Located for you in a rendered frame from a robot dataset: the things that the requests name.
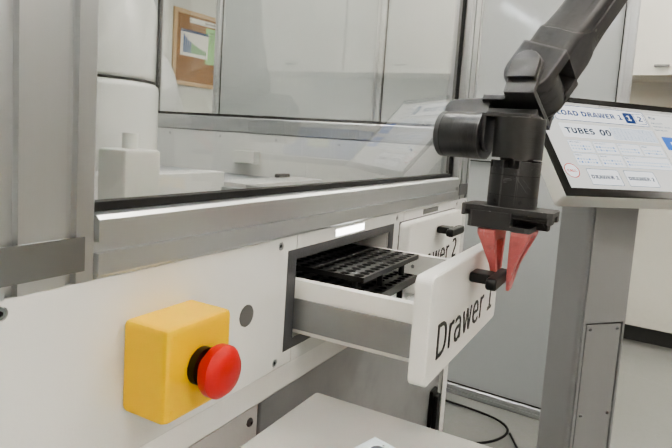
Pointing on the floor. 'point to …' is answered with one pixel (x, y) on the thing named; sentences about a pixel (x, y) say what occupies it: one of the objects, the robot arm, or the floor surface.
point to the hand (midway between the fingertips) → (502, 282)
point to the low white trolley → (348, 428)
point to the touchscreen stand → (586, 326)
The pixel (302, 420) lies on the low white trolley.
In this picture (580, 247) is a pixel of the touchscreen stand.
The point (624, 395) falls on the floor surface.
